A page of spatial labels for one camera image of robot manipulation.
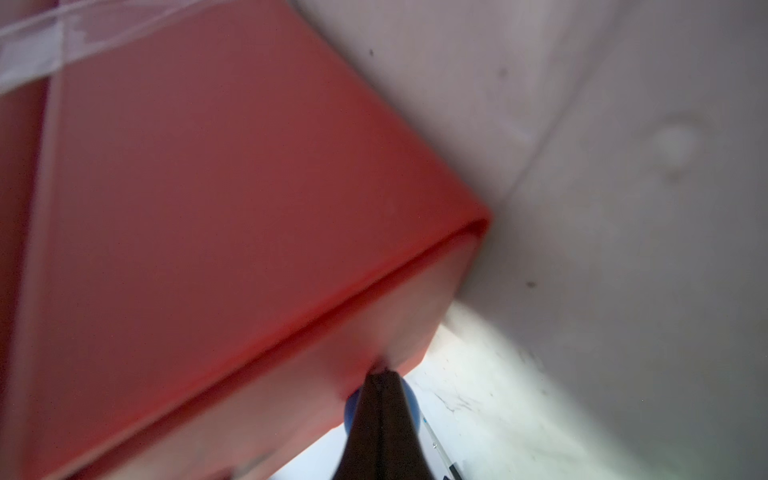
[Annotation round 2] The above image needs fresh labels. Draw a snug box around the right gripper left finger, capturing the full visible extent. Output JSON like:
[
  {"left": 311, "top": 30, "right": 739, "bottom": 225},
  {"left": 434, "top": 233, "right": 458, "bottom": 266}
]
[{"left": 333, "top": 373, "right": 382, "bottom": 480}]

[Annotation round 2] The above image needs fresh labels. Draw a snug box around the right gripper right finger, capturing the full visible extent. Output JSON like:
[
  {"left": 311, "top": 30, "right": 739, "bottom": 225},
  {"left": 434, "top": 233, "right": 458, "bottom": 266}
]
[{"left": 380, "top": 371, "right": 434, "bottom": 480}]

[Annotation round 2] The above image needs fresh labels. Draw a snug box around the red top drawer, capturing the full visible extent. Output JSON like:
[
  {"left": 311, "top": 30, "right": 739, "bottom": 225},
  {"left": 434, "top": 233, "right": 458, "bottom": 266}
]
[{"left": 79, "top": 233, "right": 479, "bottom": 479}]

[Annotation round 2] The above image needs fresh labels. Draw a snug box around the red drawer cabinet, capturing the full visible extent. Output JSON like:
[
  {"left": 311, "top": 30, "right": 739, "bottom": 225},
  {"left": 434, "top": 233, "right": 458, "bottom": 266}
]
[{"left": 1, "top": 1, "right": 490, "bottom": 479}]

